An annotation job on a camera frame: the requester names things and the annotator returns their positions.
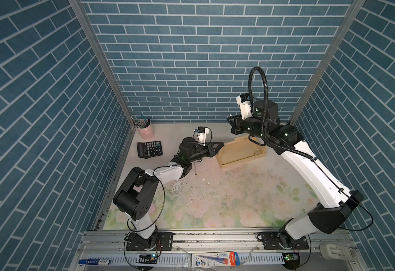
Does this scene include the white plastic bracket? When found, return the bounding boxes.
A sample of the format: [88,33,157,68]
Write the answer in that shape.
[319,243,353,262]

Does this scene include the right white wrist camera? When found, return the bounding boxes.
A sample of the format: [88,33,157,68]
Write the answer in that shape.
[236,93,252,120]

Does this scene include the pens in pink cup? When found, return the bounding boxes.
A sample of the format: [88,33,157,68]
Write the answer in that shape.
[134,118,151,129]

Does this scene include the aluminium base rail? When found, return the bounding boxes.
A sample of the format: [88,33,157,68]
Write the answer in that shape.
[71,229,366,271]

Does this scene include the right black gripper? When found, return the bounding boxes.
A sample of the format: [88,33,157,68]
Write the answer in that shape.
[226,116,265,143]

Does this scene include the red blue packaged box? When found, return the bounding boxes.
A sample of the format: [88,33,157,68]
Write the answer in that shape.
[191,251,241,268]

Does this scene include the wooden jewelry display stand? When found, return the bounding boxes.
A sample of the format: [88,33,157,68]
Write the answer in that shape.
[216,135,267,169]

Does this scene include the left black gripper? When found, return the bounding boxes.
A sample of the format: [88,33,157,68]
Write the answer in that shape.
[186,142,223,164]

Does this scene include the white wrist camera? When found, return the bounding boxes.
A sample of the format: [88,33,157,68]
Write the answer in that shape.
[194,126,213,145]
[236,93,252,120]

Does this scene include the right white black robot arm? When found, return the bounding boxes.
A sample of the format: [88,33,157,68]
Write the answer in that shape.
[228,93,363,248]

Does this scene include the pink pen holder cup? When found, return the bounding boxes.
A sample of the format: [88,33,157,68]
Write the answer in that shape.
[137,124,155,140]

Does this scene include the black desk calculator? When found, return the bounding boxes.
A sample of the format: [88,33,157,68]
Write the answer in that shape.
[137,141,163,159]

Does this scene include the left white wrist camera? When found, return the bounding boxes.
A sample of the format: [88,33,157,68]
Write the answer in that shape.
[194,126,213,145]

